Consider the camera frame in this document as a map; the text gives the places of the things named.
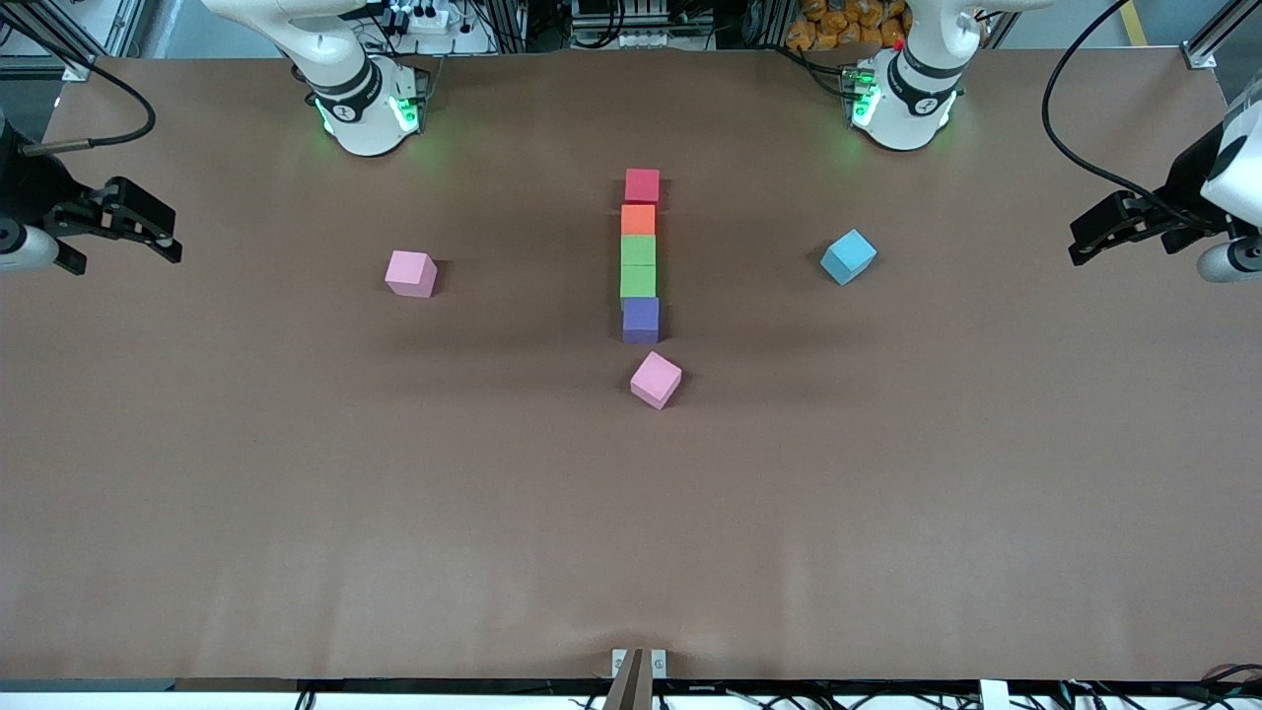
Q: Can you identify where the purple foam cube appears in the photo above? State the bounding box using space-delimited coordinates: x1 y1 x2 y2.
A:
622 297 661 345

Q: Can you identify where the brown wooden stick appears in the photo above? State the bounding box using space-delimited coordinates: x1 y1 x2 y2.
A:
601 648 647 710

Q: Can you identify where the light blue foam cube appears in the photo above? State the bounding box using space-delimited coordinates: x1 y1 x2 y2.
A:
820 229 877 287

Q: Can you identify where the orange packets pile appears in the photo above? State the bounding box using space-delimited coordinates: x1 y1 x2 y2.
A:
786 0 910 52

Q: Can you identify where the grey electronics rack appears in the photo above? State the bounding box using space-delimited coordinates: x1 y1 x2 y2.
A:
570 0 686 50

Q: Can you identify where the aluminium frame profile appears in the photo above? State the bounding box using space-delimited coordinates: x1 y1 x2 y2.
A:
1183 0 1262 70
0 0 100 82

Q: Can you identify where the pink foam cube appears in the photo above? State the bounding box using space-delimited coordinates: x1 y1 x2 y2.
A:
630 351 683 410
385 249 439 299

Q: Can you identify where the paper table cover sheet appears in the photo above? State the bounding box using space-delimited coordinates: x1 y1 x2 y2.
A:
0 49 1262 683

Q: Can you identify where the white power strip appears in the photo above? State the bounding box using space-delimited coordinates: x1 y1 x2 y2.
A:
392 3 464 36

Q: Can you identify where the black cable bundle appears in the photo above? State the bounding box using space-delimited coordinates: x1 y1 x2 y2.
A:
1055 666 1262 710

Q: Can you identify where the white metal bracket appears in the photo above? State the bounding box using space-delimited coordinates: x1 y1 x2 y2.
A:
611 648 668 681

